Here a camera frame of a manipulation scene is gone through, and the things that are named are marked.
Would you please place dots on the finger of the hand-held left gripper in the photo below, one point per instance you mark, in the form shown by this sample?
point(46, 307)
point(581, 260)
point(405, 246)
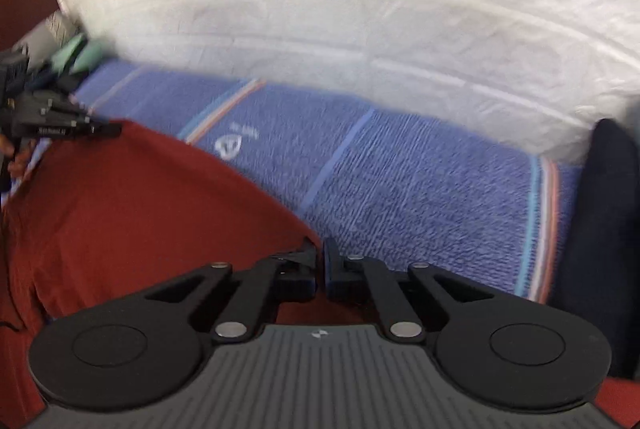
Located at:
point(65, 121)

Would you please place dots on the white quilted bed cover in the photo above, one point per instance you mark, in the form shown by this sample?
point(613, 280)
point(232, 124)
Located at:
point(350, 9)

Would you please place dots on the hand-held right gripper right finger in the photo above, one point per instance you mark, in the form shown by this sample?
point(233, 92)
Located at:
point(330, 270)

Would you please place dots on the dark navy cloth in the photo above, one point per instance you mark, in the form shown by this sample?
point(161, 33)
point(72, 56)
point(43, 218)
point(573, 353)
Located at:
point(600, 249)

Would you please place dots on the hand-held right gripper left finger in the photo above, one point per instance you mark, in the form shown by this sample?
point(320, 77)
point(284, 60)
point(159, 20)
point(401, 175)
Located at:
point(311, 270)

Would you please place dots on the person's left hand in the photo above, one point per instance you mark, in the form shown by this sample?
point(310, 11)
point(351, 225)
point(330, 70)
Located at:
point(17, 164)

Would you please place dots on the red pants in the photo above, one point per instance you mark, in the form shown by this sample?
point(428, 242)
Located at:
point(130, 219)

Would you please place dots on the green cloth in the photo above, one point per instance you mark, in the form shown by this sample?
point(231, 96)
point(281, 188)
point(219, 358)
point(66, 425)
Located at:
point(75, 55)

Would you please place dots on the blue striped blanket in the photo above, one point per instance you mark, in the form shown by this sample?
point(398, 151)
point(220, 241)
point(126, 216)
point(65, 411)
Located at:
point(400, 189)

